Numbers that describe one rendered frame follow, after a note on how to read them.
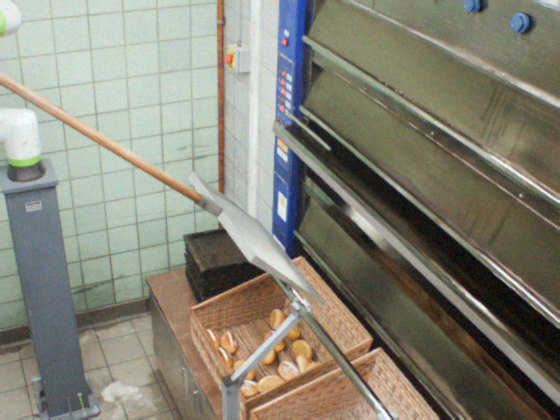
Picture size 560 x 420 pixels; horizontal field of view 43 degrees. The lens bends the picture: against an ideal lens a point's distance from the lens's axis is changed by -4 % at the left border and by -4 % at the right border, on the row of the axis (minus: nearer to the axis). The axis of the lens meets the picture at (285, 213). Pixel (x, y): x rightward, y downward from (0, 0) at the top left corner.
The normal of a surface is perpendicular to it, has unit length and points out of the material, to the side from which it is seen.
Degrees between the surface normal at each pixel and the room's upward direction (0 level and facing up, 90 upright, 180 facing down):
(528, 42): 90
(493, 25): 90
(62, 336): 90
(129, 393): 0
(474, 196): 70
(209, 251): 0
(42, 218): 90
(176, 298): 0
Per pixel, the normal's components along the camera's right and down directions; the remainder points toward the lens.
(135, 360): 0.04, -0.86
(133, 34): 0.42, 0.47
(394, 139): -0.84, -0.12
